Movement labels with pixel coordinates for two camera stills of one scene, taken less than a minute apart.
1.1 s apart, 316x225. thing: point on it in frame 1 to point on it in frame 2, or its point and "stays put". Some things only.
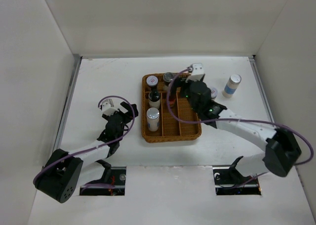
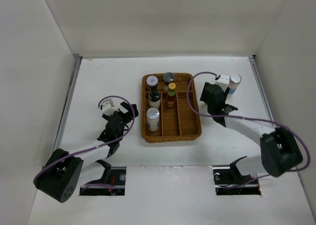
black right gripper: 177,82 to 203,97
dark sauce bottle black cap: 154,98 stays put
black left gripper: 129,108 stays put
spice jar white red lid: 152,81 stays put
